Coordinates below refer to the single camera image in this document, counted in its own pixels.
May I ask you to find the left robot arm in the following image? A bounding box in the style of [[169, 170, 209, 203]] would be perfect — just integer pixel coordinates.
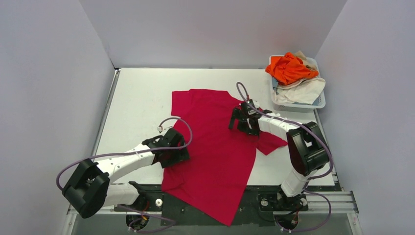
[[61, 128, 190, 218]]

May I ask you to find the cream white t-shirt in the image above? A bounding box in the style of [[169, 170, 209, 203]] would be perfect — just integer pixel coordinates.
[[276, 51, 326, 104]]

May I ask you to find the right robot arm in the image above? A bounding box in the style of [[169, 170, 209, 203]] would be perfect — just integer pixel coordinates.
[[229, 99, 330, 210]]

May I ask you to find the red t-shirt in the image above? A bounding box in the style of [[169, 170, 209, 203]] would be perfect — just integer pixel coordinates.
[[161, 89, 288, 227]]

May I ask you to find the orange t-shirt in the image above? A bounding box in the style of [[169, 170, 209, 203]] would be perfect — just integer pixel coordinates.
[[265, 52, 319, 86]]

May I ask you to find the aluminium rail frame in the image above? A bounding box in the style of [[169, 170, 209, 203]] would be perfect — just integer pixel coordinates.
[[63, 186, 363, 235]]

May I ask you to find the white plastic laundry basket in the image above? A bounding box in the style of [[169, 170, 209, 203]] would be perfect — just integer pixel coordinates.
[[269, 55, 326, 113]]

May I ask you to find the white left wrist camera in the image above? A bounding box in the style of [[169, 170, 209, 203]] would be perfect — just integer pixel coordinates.
[[157, 123, 173, 133]]

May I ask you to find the light blue garment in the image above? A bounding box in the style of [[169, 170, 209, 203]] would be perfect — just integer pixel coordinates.
[[271, 77, 278, 92]]

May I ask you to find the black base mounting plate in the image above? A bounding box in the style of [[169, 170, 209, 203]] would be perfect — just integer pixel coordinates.
[[115, 185, 330, 229]]

